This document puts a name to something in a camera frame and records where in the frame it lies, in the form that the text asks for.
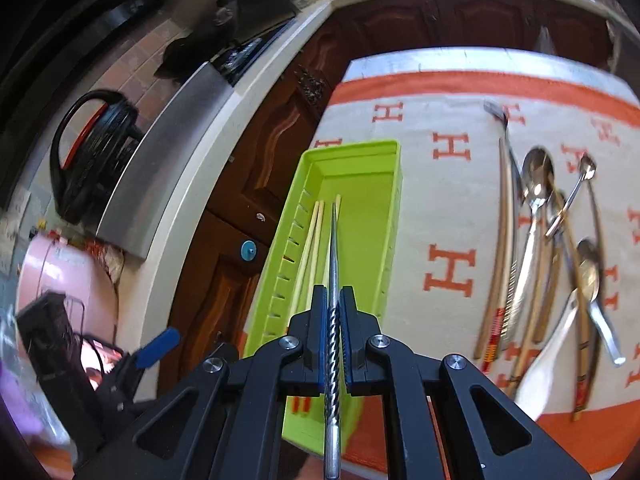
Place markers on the pink rice cooker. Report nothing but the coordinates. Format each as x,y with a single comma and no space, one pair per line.
65,275

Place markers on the wooden chopsticks pair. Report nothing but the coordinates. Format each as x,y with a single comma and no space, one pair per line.
557,206

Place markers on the orange and cream printed blanket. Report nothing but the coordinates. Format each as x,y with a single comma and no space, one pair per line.
425,210

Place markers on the white kitchen countertop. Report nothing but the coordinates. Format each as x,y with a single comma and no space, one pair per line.
220,125

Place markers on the hanging clear plastic bag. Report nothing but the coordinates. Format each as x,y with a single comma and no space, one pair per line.
542,40

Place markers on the dark wooden kitchen cabinets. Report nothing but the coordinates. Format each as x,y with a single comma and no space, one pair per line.
280,135

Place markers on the steel soup spoon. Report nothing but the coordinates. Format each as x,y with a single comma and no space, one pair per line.
590,270

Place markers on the white ceramic spoon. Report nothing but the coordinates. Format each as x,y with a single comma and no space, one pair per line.
542,365

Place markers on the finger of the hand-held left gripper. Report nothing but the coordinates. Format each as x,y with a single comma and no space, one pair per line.
160,344

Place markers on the green plastic utensil tray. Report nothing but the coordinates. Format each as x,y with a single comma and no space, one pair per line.
360,220

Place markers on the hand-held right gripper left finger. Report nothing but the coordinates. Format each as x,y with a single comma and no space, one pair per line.
322,340

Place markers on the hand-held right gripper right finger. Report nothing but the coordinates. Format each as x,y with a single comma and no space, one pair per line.
346,340

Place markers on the twisted metal chopstick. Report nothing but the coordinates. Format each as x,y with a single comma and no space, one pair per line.
334,260

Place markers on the large round steel spoon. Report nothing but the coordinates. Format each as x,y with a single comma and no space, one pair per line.
537,175

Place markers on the gas stove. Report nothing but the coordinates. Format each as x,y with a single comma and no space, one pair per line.
240,57

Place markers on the small metal fork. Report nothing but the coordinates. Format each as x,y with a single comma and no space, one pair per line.
509,145

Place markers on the purple cloth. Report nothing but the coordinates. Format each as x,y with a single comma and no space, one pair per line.
15,400

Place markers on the plain wooden chopstick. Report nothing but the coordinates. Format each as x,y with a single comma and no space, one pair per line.
315,255
306,255

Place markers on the black wok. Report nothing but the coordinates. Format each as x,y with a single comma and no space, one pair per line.
185,55

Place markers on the smartphone with lit screen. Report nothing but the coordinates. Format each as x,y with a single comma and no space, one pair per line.
100,360

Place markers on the blue round cabinet knob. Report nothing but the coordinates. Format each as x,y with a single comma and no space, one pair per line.
247,251

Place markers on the black range hood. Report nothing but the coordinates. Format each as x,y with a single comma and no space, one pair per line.
60,35

